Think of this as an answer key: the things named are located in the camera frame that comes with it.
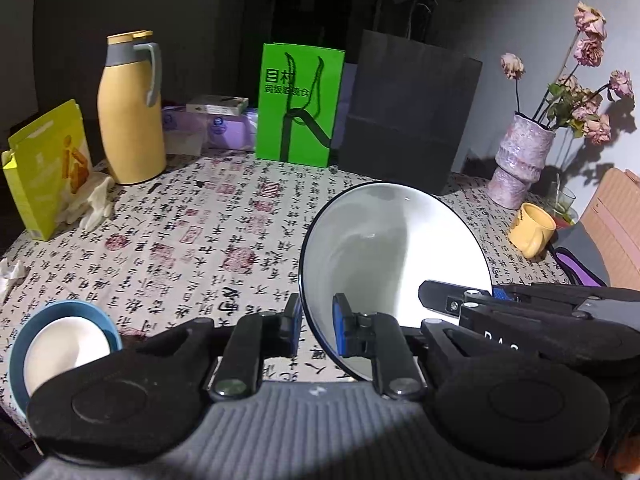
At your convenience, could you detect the yellow mug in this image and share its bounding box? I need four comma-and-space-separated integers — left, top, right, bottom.
509, 203, 557, 260

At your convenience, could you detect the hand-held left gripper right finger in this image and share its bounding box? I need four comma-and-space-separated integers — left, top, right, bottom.
333, 294, 496, 401

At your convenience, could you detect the bunch of dried roses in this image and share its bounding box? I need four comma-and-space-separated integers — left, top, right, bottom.
500, 1, 635, 146

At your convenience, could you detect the black paper bag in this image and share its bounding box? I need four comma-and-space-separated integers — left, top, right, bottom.
339, 0, 483, 196

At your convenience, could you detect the calligraphy print tablecloth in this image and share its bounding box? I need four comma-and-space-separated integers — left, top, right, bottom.
0, 150, 601, 411

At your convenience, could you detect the yellow snack box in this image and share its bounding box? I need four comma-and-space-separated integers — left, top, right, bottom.
1, 99, 93, 242

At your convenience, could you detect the white rubber glove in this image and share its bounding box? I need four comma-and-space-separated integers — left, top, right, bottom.
55, 172, 116, 231

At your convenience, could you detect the yellow thermos jug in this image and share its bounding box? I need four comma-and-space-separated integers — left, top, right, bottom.
97, 31, 167, 185

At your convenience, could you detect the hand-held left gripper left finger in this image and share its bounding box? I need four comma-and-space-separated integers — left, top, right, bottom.
142, 294, 304, 403

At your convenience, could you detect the grey and purple pouch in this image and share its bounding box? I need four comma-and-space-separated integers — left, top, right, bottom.
550, 222, 613, 288

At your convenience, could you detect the pink ceramic vase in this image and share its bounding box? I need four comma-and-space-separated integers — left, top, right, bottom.
487, 114, 556, 210

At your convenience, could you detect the green paper bag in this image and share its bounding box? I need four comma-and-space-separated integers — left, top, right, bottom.
256, 42, 346, 168

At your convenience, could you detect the crumpled white tissue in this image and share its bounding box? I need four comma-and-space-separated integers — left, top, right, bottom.
0, 260, 28, 306

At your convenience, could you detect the pink hard case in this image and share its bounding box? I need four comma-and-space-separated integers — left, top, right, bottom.
580, 167, 640, 286

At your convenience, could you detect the small white carton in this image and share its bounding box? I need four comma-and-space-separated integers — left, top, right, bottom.
186, 95, 249, 117

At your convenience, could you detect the clear drinking glass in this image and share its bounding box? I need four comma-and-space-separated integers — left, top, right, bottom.
547, 175, 578, 226

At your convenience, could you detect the white bowl with dark rim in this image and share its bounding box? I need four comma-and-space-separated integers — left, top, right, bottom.
298, 181, 493, 381

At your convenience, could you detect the blue bowl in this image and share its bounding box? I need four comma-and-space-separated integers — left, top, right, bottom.
9, 300, 123, 418

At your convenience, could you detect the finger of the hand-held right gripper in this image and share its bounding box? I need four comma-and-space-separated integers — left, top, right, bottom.
419, 280, 496, 319
492, 282, 611, 306

